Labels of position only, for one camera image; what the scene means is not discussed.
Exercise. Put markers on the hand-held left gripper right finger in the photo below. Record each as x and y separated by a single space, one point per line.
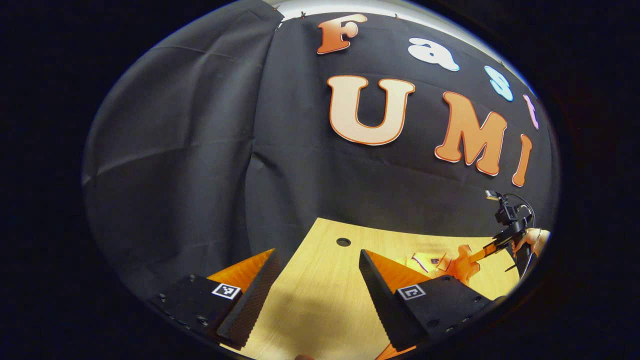
382 300

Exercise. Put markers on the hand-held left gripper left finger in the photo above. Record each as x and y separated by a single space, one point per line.
255 295

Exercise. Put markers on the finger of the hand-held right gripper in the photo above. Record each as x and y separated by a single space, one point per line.
482 253

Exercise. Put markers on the orange T-shirt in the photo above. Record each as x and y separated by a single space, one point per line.
462 265

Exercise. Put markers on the black backdrop cloth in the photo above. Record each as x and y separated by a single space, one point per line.
200 150

